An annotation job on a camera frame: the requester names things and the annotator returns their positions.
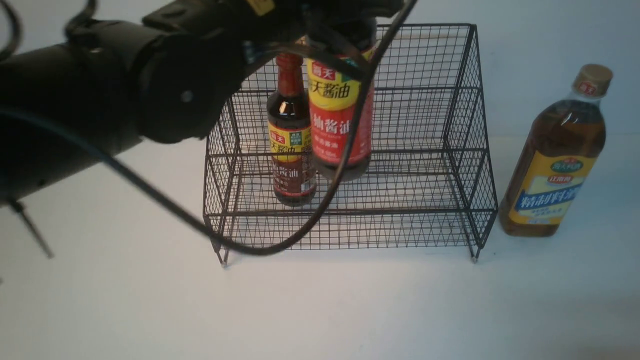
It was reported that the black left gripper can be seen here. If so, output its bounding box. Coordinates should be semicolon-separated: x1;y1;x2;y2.
245;0;406;81

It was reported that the soy sauce bottle red label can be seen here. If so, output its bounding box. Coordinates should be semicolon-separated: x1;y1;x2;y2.
306;25;376;182

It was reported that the dark soy sauce bottle brown label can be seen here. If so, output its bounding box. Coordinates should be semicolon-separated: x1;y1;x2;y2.
266;53;317;207

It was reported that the cooking wine bottle yellow label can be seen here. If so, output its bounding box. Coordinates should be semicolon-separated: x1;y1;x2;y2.
498;63;614;237

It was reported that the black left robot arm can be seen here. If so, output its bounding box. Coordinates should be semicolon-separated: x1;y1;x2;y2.
1;0;403;156

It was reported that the black wire mesh rack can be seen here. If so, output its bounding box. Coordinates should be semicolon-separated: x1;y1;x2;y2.
202;23;498;261

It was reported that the black cable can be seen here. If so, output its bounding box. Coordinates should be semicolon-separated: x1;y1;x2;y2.
0;0;418;257

